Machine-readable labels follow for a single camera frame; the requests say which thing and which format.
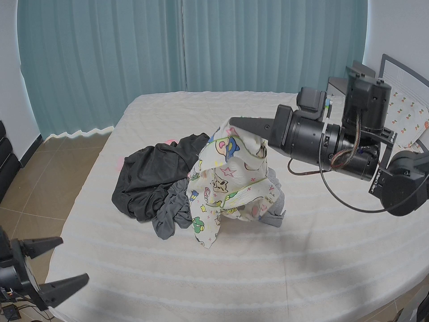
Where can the grey sweater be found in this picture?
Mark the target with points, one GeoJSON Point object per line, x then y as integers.
{"type": "Point", "coordinates": [273, 213]}

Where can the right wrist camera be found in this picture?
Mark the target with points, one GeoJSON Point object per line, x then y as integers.
{"type": "Point", "coordinates": [311, 101]}

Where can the bed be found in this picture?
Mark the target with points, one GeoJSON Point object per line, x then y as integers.
{"type": "Point", "coordinates": [234, 280]}

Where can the white printed pyjama top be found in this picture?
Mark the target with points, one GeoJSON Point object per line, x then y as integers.
{"type": "Point", "coordinates": [234, 186]}

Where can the black garment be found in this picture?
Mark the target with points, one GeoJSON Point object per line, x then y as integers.
{"type": "Point", "coordinates": [150, 173]}

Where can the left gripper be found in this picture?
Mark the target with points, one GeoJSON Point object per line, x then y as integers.
{"type": "Point", "coordinates": [30, 273]}

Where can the grey bedside table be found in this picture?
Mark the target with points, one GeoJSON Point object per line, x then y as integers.
{"type": "Point", "coordinates": [337, 86]}

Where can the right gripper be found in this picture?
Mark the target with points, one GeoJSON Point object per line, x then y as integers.
{"type": "Point", "coordinates": [308, 143]}

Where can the dark grey garment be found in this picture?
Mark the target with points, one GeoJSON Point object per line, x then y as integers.
{"type": "Point", "coordinates": [167, 220]}

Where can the white printed pillow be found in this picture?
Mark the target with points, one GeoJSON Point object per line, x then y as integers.
{"type": "Point", "coordinates": [405, 116]}

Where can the pink garment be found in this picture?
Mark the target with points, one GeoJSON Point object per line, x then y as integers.
{"type": "Point", "coordinates": [119, 163]}

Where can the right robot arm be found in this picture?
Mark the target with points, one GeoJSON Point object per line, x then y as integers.
{"type": "Point", "coordinates": [402, 186]}

